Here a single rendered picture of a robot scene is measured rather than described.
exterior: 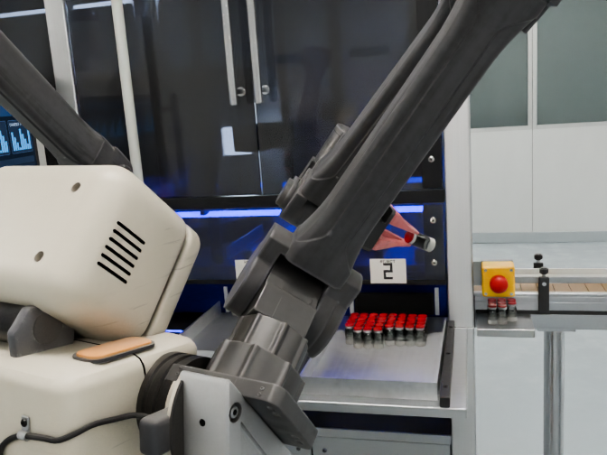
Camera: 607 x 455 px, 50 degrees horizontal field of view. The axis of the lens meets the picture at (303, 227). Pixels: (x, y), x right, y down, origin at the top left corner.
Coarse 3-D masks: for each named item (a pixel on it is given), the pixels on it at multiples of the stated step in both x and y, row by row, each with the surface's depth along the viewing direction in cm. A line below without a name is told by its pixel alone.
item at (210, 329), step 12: (216, 312) 173; (228, 312) 176; (192, 324) 158; (204, 324) 165; (216, 324) 167; (228, 324) 166; (192, 336) 158; (204, 336) 159; (216, 336) 159; (228, 336) 158; (204, 348) 151; (216, 348) 150
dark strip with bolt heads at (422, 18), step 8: (416, 0) 141; (424, 0) 140; (432, 0) 140; (416, 8) 141; (424, 8) 141; (432, 8) 140; (416, 16) 141; (424, 16) 141; (416, 24) 142; (424, 24) 141; (440, 136) 145; (440, 144) 146; (432, 152) 146; (440, 152) 146; (424, 160) 147; (432, 160) 146; (440, 160) 146; (424, 168) 148; (432, 168) 147; (440, 168) 147; (424, 176) 148; (432, 176) 148; (440, 176) 147; (424, 184) 148; (432, 184) 148; (440, 184) 148; (432, 264) 151
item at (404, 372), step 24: (336, 336) 153; (432, 336) 149; (312, 360) 133; (336, 360) 139; (360, 360) 138; (384, 360) 137; (408, 360) 136; (432, 360) 135; (312, 384) 124; (336, 384) 123; (360, 384) 122; (384, 384) 120; (408, 384) 119; (432, 384) 118
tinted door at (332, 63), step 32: (256, 0) 150; (288, 0) 148; (320, 0) 146; (352, 0) 144; (384, 0) 143; (288, 32) 149; (320, 32) 148; (352, 32) 146; (384, 32) 144; (416, 32) 142; (288, 64) 151; (320, 64) 149; (352, 64) 147; (384, 64) 146; (288, 96) 152; (320, 96) 150; (352, 96) 149; (288, 128) 154; (320, 128) 152; (288, 160) 156
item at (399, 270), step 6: (372, 264) 155; (378, 264) 154; (396, 264) 153; (402, 264) 153; (372, 270) 155; (378, 270) 155; (396, 270) 154; (402, 270) 153; (372, 276) 155; (378, 276) 155; (390, 276) 154; (396, 276) 154; (402, 276) 154; (372, 282) 156; (378, 282) 155; (384, 282) 155; (390, 282) 154; (396, 282) 154; (402, 282) 154
